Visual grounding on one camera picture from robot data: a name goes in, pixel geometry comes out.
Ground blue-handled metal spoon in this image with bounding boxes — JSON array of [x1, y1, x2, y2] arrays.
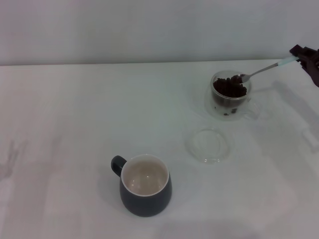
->
[[231, 56, 300, 84]]

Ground brown coffee beans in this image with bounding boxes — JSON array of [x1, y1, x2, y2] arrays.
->
[[213, 75, 248, 105]]

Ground dark grey ceramic mug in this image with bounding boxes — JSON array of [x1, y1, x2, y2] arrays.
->
[[111, 153, 172, 217]]

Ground double-walled glass cup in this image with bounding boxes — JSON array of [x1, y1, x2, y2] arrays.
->
[[204, 70, 261, 122]]

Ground clear glass saucer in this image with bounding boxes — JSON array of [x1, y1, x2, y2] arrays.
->
[[184, 127, 235, 165]]

